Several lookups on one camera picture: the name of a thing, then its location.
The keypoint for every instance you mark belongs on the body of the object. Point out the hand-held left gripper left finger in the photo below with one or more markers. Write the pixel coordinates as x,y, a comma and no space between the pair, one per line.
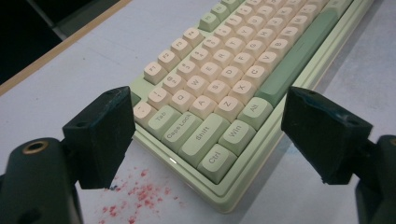
99,140

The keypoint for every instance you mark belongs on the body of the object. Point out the dark metal stand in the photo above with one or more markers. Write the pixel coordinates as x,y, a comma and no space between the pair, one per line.
77,21

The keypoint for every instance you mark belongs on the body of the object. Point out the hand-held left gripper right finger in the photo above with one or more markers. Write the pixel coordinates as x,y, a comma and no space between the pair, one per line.
327,137

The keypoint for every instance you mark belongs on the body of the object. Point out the green and cream keyboard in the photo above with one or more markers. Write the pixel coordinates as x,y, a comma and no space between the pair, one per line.
218,90

